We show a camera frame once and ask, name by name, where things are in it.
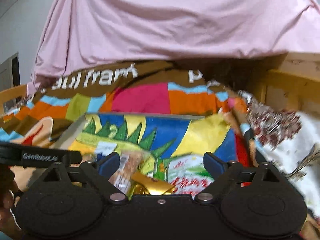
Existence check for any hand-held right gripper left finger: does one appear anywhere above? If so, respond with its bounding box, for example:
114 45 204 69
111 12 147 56
31 152 127 204

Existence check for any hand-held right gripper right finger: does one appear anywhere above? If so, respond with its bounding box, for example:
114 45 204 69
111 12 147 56
194 152 290 203

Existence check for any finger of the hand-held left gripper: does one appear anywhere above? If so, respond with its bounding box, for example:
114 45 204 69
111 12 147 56
62 150 83 166

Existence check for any clear biscuit packet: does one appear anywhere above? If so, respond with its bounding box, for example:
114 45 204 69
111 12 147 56
109 152 144 193

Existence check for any green and white snack packet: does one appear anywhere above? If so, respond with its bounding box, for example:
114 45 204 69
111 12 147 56
166 154 220 195

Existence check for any yellow stick packet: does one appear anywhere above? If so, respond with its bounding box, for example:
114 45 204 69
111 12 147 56
129 172 175 195

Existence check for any metal tray with dinosaur print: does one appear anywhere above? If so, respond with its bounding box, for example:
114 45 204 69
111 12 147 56
51 112 265 197

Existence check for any white floral bedsheet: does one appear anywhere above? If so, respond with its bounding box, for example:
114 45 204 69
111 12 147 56
226 90 320 220

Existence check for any colourful cartoon printed blanket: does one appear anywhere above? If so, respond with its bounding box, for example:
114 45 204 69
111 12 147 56
0 59 253 193

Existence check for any grey door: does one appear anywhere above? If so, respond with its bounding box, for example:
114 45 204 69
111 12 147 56
0 52 20 92

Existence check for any pink bed sheet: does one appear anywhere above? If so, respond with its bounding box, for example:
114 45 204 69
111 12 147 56
26 0 320 97

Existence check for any wooden bed frame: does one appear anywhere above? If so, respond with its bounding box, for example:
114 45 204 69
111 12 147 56
0 52 320 117

